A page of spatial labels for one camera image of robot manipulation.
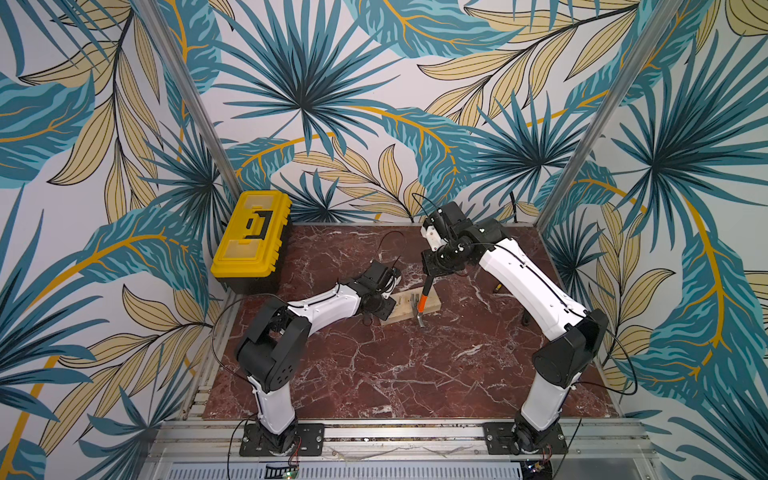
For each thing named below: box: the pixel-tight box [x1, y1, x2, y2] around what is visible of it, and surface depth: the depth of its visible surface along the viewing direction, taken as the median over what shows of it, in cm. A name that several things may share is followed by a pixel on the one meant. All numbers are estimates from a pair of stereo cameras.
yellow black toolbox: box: [210, 190, 292, 294], surface depth 95 cm
